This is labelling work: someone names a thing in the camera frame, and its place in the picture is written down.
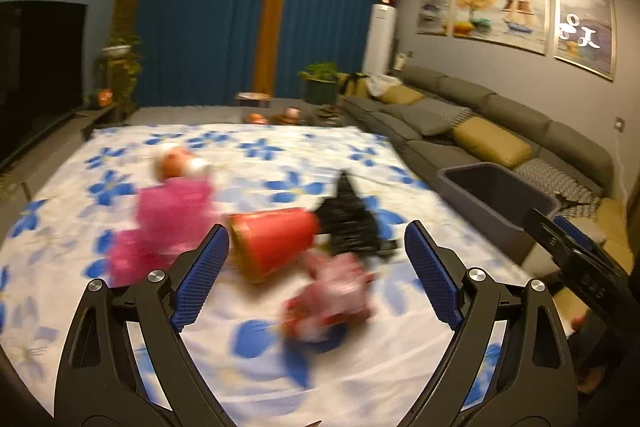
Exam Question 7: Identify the tree and sailboat painting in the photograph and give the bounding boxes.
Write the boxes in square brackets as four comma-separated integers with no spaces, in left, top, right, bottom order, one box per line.
[452,0,551,55]

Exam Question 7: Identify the red cylindrical can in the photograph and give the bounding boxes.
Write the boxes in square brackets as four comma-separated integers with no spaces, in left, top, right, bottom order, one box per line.
[227,207,321,285]

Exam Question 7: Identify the black white patterned cushion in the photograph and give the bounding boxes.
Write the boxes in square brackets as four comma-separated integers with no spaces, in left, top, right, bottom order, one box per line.
[435,103,473,128]
[515,157,601,202]

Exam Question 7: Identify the printed cardboard box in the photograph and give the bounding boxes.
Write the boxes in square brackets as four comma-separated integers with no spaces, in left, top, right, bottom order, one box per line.
[235,92,273,108]

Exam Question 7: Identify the small yellow cushion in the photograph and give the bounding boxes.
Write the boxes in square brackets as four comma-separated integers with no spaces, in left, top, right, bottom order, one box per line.
[377,86,425,106]

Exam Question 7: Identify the orange white ball toy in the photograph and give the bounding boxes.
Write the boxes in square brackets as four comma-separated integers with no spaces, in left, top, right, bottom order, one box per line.
[152,146,211,180]

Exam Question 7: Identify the white cloth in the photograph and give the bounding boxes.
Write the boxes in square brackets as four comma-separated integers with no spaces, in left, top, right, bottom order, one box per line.
[367,74,403,95]

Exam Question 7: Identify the orange curtain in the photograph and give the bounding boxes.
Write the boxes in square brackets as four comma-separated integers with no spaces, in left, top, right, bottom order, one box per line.
[252,0,293,95]

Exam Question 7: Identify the black television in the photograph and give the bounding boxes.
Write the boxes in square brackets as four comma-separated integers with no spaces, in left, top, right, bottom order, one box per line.
[0,1,88,168]

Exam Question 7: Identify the white standing air conditioner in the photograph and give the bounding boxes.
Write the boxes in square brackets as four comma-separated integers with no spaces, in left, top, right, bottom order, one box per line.
[362,4,396,75]

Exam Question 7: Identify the narrow landscape painting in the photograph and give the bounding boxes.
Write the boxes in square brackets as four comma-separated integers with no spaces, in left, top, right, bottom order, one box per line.
[416,0,456,36]

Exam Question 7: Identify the orange glowing device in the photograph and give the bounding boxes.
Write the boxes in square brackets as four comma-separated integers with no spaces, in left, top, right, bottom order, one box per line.
[85,89,116,110]

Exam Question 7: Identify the grey plastic bin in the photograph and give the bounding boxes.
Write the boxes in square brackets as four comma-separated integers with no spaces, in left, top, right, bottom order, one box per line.
[437,162,563,265]

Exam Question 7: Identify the large yellow cushion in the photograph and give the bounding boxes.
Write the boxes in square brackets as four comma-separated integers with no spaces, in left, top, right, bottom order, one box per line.
[452,117,533,168]

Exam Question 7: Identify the pink pig toy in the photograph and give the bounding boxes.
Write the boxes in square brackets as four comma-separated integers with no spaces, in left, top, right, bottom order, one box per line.
[280,252,381,343]

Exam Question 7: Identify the mountain landscape painting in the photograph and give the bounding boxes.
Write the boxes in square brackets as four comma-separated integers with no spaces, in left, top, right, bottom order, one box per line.
[552,0,617,81]

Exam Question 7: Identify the potted plant dark pot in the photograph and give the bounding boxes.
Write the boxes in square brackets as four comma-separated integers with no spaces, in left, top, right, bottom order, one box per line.
[299,62,338,104]

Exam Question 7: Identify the blue curtain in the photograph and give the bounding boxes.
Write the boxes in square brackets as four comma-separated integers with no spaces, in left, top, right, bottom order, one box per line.
[137,0,273,108]
[277,0,401,100]

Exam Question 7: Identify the grey sofa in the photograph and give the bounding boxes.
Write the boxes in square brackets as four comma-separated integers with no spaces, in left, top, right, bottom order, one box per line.
[337,66,636,268]

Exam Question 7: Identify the black toy figure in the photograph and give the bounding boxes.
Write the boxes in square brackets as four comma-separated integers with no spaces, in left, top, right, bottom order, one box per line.
[312,171,398,258]

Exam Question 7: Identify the trailing plant on stand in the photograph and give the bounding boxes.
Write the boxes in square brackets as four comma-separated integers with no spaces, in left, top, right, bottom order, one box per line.
[97,34,143,118]

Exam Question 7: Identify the white blue floral blanket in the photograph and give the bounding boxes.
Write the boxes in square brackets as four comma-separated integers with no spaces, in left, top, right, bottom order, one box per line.
[0,123,566,427]

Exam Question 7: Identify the dark garment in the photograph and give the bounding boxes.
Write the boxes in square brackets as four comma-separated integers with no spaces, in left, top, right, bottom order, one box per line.
[345,73,371,96]

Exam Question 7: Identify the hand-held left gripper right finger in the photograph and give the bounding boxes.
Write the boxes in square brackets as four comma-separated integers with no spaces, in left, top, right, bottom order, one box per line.
[404,220,581,427]

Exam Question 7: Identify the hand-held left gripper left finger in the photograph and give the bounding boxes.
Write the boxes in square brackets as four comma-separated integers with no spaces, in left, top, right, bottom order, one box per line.
[54,223,236,427]

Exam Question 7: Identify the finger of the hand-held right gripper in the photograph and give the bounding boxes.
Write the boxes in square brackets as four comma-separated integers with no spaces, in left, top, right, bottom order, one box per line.
[552,215,618,268]
[522,208,576,258]

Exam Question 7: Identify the brown wooden panel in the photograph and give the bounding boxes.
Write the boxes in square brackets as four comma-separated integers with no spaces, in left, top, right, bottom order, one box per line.
[114,0,151,108]

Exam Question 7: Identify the dark grey cushion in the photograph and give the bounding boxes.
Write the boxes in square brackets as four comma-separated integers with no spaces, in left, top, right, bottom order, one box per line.
[385,104,451,138]

